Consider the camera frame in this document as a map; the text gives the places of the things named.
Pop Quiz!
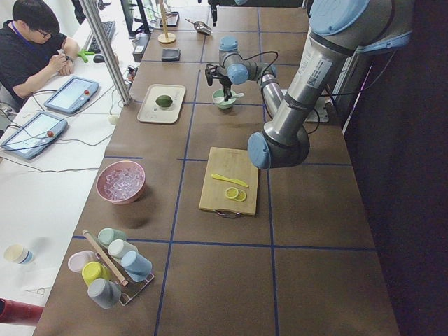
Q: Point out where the lower lemon slice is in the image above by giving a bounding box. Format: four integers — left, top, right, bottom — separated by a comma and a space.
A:
234, 189, 247, 202

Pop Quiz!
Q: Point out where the teach pendant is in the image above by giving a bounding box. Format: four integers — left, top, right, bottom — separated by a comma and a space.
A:
1, 111, 68, 160
44, 76, 99, 115

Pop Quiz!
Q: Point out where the pink bowl of ice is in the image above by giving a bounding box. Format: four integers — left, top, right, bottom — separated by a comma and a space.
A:
96, 160, 146, 204

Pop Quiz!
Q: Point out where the green avocado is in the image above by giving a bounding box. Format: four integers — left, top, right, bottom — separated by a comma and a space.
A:
155, 94, 174, 109

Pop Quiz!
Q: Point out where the green cup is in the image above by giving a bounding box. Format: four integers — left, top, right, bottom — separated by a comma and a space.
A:
97, 227, 127, 248

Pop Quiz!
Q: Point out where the white cup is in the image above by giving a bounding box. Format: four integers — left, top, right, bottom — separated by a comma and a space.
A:
108, 239, 138, 263

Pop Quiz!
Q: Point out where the red cylinder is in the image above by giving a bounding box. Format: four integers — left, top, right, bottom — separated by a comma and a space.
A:
1, 298, 44, 326

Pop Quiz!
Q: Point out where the steel scoop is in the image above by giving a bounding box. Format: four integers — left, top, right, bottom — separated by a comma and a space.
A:
185, 18, 213, 36

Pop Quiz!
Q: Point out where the far teach pendant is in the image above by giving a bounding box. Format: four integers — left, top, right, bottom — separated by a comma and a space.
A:
44, 76, 99, 115

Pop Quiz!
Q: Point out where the cream rabbit tray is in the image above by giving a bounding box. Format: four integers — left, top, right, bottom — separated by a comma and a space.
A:
136, 84, 186, 125

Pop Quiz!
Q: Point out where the yellow plastic knife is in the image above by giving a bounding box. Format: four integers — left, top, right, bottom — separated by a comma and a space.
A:
211, 173, 249, 188

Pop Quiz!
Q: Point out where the black keyboard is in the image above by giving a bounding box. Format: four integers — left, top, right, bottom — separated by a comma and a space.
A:
85, 20, 117, 54

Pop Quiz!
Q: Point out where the seated person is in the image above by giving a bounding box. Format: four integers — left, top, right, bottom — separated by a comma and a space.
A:
1, 1, 80, 106

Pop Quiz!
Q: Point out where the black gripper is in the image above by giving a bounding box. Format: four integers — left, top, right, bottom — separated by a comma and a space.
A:
205, 64, 232, 102
210, 5, 218, 27

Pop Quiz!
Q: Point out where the folded grey cloth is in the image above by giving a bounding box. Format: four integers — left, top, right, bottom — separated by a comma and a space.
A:
161, 48, 181, 62

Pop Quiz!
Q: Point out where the yellow cup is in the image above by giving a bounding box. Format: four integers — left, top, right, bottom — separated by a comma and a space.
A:
81, 262, 111, 286

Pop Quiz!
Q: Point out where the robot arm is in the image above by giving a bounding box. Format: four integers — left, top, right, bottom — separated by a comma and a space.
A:
206, 1, 414, 169

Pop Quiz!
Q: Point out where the near teach pendant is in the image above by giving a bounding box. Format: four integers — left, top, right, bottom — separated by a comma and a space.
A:
1, 111, 68, 160

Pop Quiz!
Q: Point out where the white plastic spoon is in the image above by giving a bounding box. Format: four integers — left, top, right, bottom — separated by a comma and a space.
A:
213, 93, 244, 104

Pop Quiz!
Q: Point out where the pink cup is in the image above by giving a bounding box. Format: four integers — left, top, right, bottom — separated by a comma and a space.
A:
67, 250, 97, 273

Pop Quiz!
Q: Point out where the grey cup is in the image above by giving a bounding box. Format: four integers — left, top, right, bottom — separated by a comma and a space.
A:
87, 278, 122, 309

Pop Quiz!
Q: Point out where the bamboo cutting board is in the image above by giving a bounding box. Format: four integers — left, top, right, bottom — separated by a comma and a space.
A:
199, 147, 258, 216

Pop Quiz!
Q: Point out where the paper cup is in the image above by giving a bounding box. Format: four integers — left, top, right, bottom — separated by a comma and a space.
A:
3, 244, 34, 265

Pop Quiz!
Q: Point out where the white column mount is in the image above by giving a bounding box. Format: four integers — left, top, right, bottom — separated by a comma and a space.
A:
306, 97, 330, 123

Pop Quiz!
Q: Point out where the blue cup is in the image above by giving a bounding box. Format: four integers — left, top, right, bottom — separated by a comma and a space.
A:
121, 251, 153, 282

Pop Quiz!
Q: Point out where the wooden mug tree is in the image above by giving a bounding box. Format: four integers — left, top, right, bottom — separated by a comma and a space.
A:
157, 0, 176, 45

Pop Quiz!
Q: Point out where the aluminium frame post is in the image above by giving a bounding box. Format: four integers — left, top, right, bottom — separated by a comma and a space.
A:
80, 0, 132, 106

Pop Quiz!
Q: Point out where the white cup rack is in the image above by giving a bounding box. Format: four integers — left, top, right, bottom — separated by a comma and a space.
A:
83, 230, 155, 307

